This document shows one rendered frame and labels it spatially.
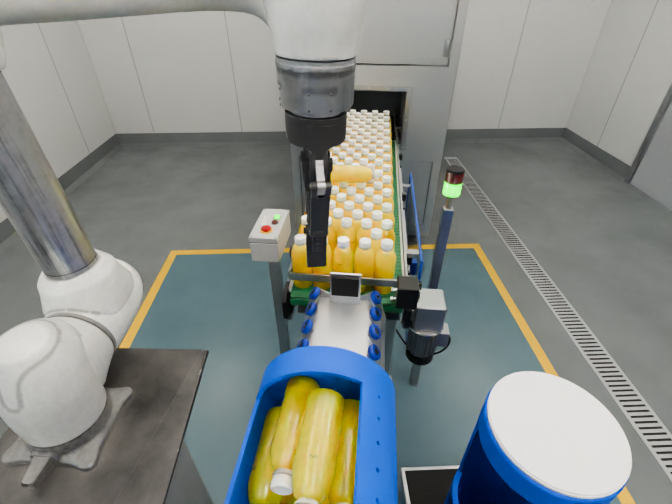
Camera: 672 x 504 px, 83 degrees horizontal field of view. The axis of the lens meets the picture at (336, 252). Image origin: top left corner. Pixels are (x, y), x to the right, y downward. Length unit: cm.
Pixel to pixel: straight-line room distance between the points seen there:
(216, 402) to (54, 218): 155
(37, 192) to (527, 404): 107
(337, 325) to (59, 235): 75
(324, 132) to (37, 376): 64
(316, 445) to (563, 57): 561
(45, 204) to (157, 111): 480
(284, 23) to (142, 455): 84
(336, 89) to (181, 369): 81
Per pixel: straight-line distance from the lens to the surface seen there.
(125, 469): 97
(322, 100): 44
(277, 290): 154
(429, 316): 142
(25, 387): 85
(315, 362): 73
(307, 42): 43
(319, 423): 71
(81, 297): 94
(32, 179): 85
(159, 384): 105
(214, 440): 212
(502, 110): 576
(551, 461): 95
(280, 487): 75
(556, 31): 579
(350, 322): 122
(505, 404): 99
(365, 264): 127
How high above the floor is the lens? 181
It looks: 36 degrees down
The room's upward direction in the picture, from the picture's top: straight up
